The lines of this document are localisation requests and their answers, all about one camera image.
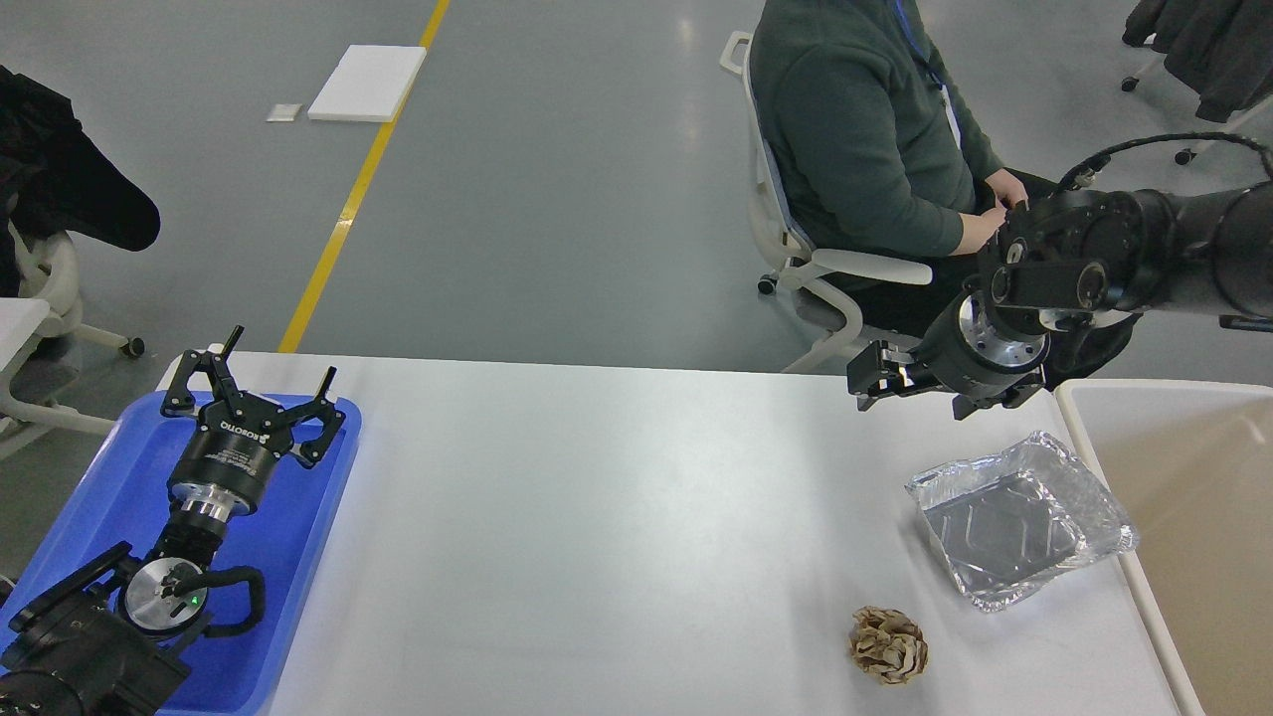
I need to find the dark coat on rack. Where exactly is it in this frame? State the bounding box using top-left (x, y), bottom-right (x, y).
top-left (1122, 1), bottom-right (1272, 124)

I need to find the white office chair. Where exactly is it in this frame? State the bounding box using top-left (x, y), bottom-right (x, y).
top-left (719, 31), bottom-right (932, 373)

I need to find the blue plastic tray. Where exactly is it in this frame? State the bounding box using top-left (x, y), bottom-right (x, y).
top-left (3, 392), bottom-right (362, 715)

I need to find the small grey floor plate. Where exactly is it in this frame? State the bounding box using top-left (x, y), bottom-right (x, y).
top-left (267, 103), bottom-right (303, 124)

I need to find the aluminium foil tray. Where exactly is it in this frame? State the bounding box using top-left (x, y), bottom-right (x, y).
top-left (904, 431), bottom-right (1141, 615)

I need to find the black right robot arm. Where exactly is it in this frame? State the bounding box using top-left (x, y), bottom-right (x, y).
top-left (847, 140), bottom-right (1272, 419)

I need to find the beige plastic bin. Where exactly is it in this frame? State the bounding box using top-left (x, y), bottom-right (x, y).
top-left (1057, 378), bottom-right (1272, 715)

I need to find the white foam board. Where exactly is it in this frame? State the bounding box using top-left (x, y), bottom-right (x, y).
top-left (306, 45), bottom-right (428, 124)

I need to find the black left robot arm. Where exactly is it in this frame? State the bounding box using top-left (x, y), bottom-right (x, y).
top-left (3, 327), bottom-right (349, 715)

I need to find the white chair at left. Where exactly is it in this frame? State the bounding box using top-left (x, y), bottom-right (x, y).
top-left (1, 220), bottom-right (146, 457)

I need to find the crumpled brown paper ball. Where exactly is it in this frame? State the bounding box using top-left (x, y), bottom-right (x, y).
top-left (847, 606), bottom-right (929, 687)

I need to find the white side table corner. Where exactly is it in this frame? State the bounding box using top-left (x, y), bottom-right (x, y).
top-left (0, 297), bottom-right (50, 369)

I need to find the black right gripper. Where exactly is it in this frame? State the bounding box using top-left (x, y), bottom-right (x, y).
top-left (847, 290), bottom-right (1050, 420)

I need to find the person in green sweater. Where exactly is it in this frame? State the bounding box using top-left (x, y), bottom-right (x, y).
top-left (749, 1), bottom-right (1057, 338)

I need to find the black jacket on chair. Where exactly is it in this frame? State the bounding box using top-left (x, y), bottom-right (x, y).
top-left (1, 68), bottom-right (162, 297)

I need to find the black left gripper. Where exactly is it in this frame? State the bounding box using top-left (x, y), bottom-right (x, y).
top-left (160, 325), bottom-right (348, 516)

